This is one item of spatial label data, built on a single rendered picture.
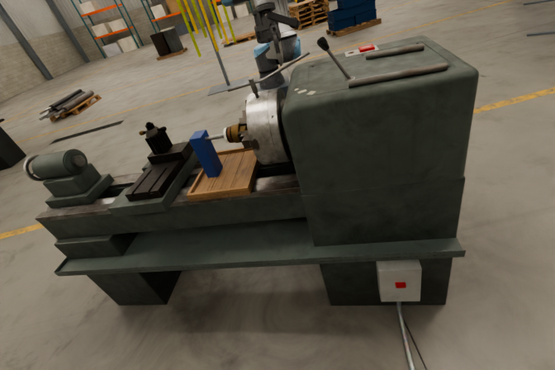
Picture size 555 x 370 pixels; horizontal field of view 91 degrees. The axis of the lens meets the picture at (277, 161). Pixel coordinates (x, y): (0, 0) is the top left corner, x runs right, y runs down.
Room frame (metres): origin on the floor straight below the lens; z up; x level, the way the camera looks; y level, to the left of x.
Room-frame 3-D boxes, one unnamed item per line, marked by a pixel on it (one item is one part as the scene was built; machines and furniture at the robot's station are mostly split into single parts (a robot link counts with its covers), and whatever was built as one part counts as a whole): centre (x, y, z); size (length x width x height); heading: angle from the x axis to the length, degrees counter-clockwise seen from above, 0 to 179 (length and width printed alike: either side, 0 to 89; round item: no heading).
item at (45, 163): (1.43, 1.14, 1.01); 0.30 x 0.20 x 0.29; 73
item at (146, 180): (1.28, 0.57, 0.95); 0.43 x 0.18 x 0.04; 163
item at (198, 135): (1.19, 0.31, 1.00); 0.08 x 0.06 x 0.23; 163
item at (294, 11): (10.44, -2.55, 0.36); 1.26 x 0.86 x 0.73; 97
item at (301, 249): (1.19, 0.32, 0.53); 2.10 x 0.60 x 0.02; 73
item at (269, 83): (1.60, -0.11, 1.15); 0.15 x 0.15 x 0.10
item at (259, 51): (1.60, -0.11, 1.27); 0.13 x 0.12 x 0.14; 76
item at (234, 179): (1.17, 0.25, 0.89); 0.36 x 0.30 x 0.04; 163
